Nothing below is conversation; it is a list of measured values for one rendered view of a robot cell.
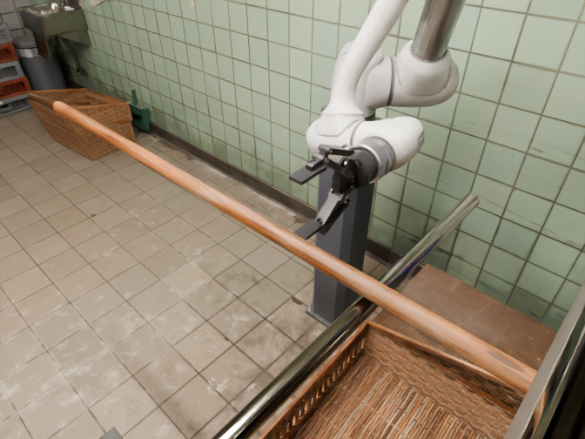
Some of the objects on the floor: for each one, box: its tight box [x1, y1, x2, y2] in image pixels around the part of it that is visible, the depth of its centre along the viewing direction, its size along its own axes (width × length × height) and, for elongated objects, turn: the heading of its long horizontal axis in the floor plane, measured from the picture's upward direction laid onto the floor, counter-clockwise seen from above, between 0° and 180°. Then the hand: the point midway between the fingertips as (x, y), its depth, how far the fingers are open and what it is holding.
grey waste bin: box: [12, 35, 70, 98], centre depth 411 cm, size 37×37×55 cm
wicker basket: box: [35, 113, 137, 161], centre depth 339 cm, size 49×56×28 cm
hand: (299, 209), depth 77 cm, fingers open, 13 cm apart
